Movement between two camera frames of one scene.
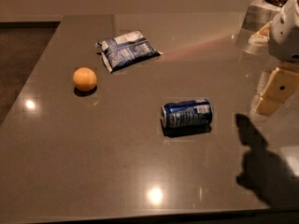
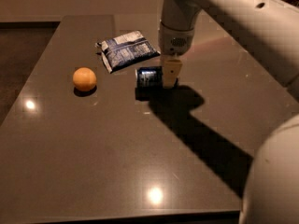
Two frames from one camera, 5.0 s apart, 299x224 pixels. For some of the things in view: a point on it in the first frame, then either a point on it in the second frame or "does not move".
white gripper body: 286,35 → 174,42
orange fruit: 84,78 does not move
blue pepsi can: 188,114 → 149,77
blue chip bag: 125,50 does not move
